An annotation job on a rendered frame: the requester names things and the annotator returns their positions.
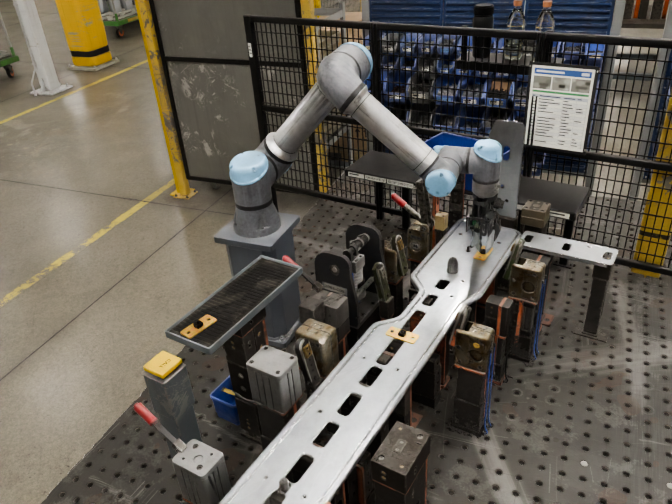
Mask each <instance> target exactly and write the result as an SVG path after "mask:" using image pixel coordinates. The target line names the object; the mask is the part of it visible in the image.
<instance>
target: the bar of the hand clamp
mask: <svg viewBox="0 0 672 504"><path fill-rule="evenodd" d="M413 186H416V188H417V195H418V202H419V209H420V216H421V223H422V224H423V223H424V224H427V225H428V226H429V223H428V222H430V224H431V225H430V226H429V228H431V229H432V228H433V222H432V214H431V207H430V200H429V192H428V191H427V189H426V186H425V180H424V179H422V178H420V179H419V180H418V181H416V183H413Z"/></svg>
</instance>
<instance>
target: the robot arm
mask: <svg viewBox="0 0 672 504"><path fill-rule="evenodd" d="M372 68H373V60H372V57H371V54H370V52H369V51H368V50H367V49H366V48H365V47H364V46H363V45H361V44H359V43H356V42H348V43H344V44H342V45H340V46H339V47H338V48H337V49H336V50H335V51H333V52H332V53H331V54H329V55H328V56H326V57H325V58H324V59H323V60H322V61H321V63H320V65H319V67H318V70H317V74H316V78H317V82H316V83H315V84H314V86H313V87H312V88H311V89H310V91H309V92H308V93H307V94H306V96H305V97H304V98H303V99H302V101H301V102H300V103H299V104H298V106H297V107H296V108H295V109H294V111H293V112H292V113H291V114H290V116H289V117H288V118H287V119H286V121H285V122H284V123H283V124H282V126H281V127H280V128H279V129H278V131H277V132H272V133H269V134H268V135H267V136H266V138H265V139H264V140H263V141H262V143H261V144H260V145H259V146H258V147H257V149H256V150H255V151H247V152H243V154H238V155H237V156H235V157H234V158H233V159H232V160H231V162H230V165H229V168H230V172H229V174H230V179H231V182H232V188H233V194H234V200H235V206H236V209H235V214H234V220H233V227H234V232H235V233H236V234H237V235H239V236H242V237H246V238H259V237H264V236H268V235H270V234H273V233H274V232H276V231H277V230H278V229H279V228H280V227H281V218H280V215H279V214H278V212H277V210H276V207H275V205H274V204H273V200H272V192H271V186H272V185H273V184H274V183H275V182H276V181H277V180H278V179H279V178H280V177H281V176H282V175H283V174H284V173H285V172H286V171H287V170H288V169H289V168H290V167H291V165H292V163H293V162H294V161H295V160H296V158H297V156H298V153H297V150H298V149H299V148H300V146H301V145H302V144H303V143H304V142H305V141H306V139H307V138H308V137H309V136H310V135H311V134H312V132H313V131H314V130H315V129H316V128H317V127H318V125H319V124H320V123H321V122H322V121H323V120H324V118H325V117H326V116H327V115H328V114H329V113H330V112H331V110H332V109H333V108H334V107H336V108H337V109H338V110H339V111H340V112H342V113H343V114H350V115H351V116H352V117H353V118H354V119H355V120H357V121H358V122H359V123H360V124H361V125H362V126H363V127H365V128H366V129H367V130H368V131H369V132H370V133H371V134H373V135H374V136H375V137H376V138H377V139H378V140H379V141H380V142H382V143H383V144H384V145H385V146H386V147H387V148H388V149H390V150H391V151H392V152H393V153H394V154H395V155H396V156H398V157H399V158H400V159H401V160H402V161H403V162H404V163H405V164H407V165H408V166H409V167H410V168H411V169H412V170H413V171H415V172H416V173H417V174H418V175H419V176H420V177H421V178H422V179H424V180H425V186H426V189H427V191H428V192H429V193H430V194H431V195H433V196H435V197H444V196H447V195H448V194H450V192H451V191H452V189H453V188H454V187H455V185H456V182H457V179H458V177H459V174H460V173H462V174H473V179H472V192H473V196H472V197H473V208H472V211H471V212H470V213H469V214H468V216H467V217H466V232H467V231H468V230H469V227H470V229H471V231H472V237H473V238H472V240H471V244H470V245H471V247H472V246H474V245H475V247H476V249H477V250H478V252H480V250H481V247H482V243H481V240H482V236H487V241H486V246H485V254H486V253H488V252H489V251H490V249H491V248H492V246H493V244H494V243H495V241H496V239H497V237H498V235H499V233H500V231H501V219H499V217H498V215H499V213H498V212H497V209H499V208H501V209H503V206H504V202H505V201H503V200H501V198H498V192H499V188H500V187H501V185H500V184H499V180H500V168H501V161H502V157H501V153H502V147H501V144H500V143H499V142H498V141H495V140H492V139H485V140H479V141H477V142H476V143H475V145H474V147H458V146H448V145H444V146H439V145H437V146H434V147H433V149H431V148H430V147H429V146H428V145H427V144H426V143H425V142H423V141H422V140H421V139H420V138H419V137H418V136H417V135H416V134H414V133H413V132H412V131H411V130H410V129H409V128H408V127H407V126H406V125H404V124H403V123H402V122H401V121H400V120H399V119H398V118H397V117H395V116H394V115H393V114H392V113H391V112H390V111H389V110H388V109H386V108H385V107H384V106H383V105H382V104H381V103H380V102H379V101H378V100H376V99H375V98H374V97H373V96H372V95H371V94H370V93H369V92H368V89H367V85H366V84H364V83H363V82H364V81H365V80H367V79H368V77H369V76H370V74H371V72H372ZM470 219H471V220H470ZM467 223H468V227H467Z"/></svg>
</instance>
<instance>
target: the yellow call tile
mask: <svg viewBox="0 0 672 504"><path fill-rule="evenodd" d="M181 363H182V359H181V358H179V357H176V356H174V355H172V354H169V353H167V352H165V351H161V352H160V353H159V354H158V355H156V356H155V357H154V358H153V359H152V360H150V361H149V362H148V363H147V364H145V365H144V366H143V369H144V370H145V371H147V372H149V373H151V374H153V375H155V376H158V377H160V378H162V379H164V378H165V377H166V376H167V375H169V374H170V373H171V372H172V371H173V370H174V369H175V368H177V367H178V366H179V365H180V364H181Z"/></svg>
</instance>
